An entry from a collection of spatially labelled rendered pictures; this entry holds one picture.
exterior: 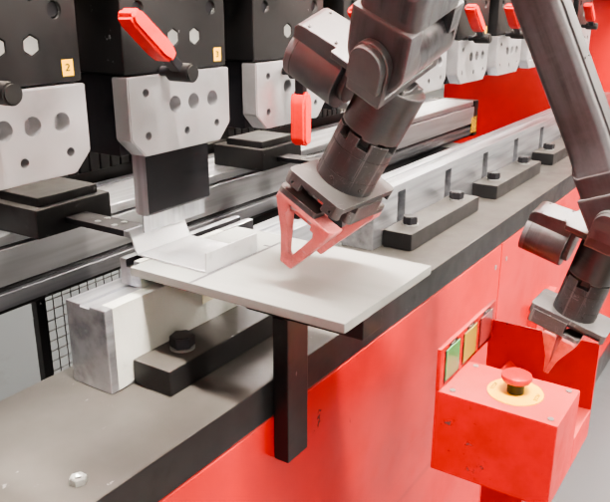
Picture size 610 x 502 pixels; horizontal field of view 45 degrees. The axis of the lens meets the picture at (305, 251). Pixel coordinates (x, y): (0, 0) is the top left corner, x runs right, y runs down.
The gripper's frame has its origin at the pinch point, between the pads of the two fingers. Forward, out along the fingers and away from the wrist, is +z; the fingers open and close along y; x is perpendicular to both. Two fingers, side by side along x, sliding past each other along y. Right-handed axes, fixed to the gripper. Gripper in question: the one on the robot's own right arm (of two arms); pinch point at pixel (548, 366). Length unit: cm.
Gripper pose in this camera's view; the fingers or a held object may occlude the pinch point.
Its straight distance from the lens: 109.9
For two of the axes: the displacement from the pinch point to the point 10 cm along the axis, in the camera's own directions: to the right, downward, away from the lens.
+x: -5.5, 2.6, -7.9
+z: -2.3, 8.7, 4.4
